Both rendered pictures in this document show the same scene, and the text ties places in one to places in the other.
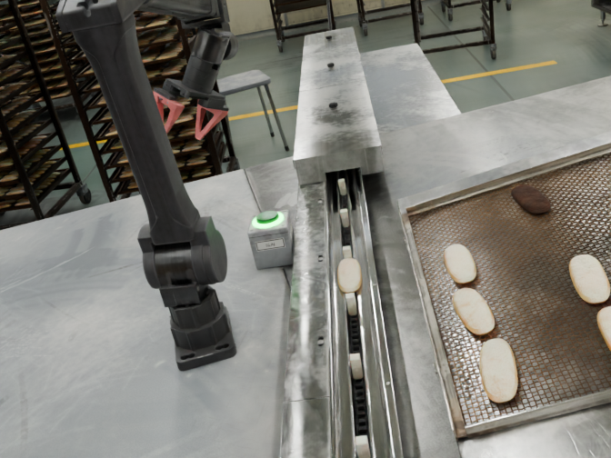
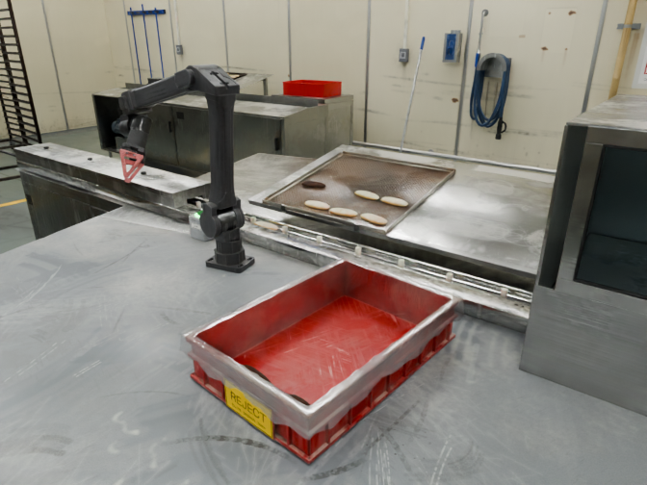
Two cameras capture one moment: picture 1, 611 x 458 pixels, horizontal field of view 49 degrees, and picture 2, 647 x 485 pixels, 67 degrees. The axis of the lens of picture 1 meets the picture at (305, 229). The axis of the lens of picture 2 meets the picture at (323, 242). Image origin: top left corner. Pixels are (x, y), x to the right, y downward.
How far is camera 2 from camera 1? 1.15 m
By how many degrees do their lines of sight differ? 54
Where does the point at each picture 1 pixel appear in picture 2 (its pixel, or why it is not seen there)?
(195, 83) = (141, 144)
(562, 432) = (407, 221)
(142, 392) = (236, 283)
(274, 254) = not seen: hidden behind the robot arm
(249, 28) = not seen: outside the picture
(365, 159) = (204, 191)
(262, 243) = not seen: hidden behind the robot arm
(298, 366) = (302, 245)
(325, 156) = (187, 190)
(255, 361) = (267, 260)
